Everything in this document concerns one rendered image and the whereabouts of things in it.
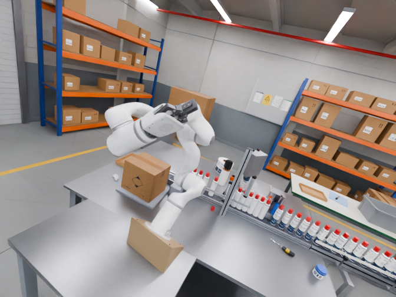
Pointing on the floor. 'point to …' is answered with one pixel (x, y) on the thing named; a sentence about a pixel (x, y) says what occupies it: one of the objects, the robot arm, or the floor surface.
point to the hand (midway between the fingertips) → (190, 106)
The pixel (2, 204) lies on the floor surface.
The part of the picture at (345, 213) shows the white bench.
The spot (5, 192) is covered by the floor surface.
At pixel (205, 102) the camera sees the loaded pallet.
